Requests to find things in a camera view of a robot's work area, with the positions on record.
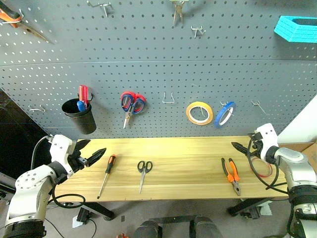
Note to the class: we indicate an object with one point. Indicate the clear red tape roll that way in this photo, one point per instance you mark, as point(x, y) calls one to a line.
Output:
point(267, 173)

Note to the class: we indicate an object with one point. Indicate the black floor box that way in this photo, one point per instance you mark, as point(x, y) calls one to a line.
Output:
point(83, 215)

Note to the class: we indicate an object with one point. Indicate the orange black screwdriver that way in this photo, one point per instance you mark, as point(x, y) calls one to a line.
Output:
point(109, 164)

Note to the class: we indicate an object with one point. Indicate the brown cardboard box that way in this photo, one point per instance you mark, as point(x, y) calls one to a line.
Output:
point(297, 146)

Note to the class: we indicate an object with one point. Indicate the silver needle nose pliers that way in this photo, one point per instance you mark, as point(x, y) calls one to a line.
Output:
point(177, 12)

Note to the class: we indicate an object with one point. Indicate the black hanging cup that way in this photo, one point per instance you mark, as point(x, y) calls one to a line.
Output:
point(83, 121)

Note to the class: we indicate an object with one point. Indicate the grey metal pegboard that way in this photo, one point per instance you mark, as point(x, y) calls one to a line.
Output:
point(158, 62)

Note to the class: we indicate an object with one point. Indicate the orange black combination pliers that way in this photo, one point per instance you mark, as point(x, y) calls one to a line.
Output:
point(232, 173)

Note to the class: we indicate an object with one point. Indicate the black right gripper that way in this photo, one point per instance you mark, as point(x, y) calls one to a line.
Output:
point(259, 148)

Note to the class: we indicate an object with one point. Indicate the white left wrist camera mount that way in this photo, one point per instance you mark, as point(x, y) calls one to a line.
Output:
point(59, 148)

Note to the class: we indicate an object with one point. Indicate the yellow tape roll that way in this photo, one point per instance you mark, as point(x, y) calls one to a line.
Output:
point(192, 117)

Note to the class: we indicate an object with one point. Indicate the silver pegboard hook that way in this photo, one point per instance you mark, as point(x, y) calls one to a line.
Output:
point(104, 6)
point(258, 105)
point(197, 30)
point(37, 109)
point(224, 103)

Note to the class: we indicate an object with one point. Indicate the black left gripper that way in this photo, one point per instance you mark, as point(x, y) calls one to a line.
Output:
point(77, 162)

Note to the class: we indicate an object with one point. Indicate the orange black long nose pliers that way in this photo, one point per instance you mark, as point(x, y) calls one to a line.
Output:
point(12, 17)

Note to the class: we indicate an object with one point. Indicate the black table leg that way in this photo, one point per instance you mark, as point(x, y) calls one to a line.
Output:
point(101, 209)
point(244, 205)

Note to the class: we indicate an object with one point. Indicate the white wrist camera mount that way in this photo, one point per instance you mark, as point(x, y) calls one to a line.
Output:
point(59, 148)
point(268, 135)

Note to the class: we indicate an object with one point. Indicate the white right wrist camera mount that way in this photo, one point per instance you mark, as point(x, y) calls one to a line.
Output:
point(268, 135)

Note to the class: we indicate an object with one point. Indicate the dark rounded shape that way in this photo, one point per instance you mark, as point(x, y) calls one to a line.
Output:
point(148, 229)
point(205, 228)

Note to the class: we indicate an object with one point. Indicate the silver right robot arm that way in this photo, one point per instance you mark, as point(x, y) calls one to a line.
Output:
point(296, 161)

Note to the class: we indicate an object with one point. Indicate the blue tape roll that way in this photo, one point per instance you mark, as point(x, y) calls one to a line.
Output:
point(220, 119)

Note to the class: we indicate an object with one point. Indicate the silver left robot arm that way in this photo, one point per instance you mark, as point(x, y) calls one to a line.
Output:
point(29, 183)

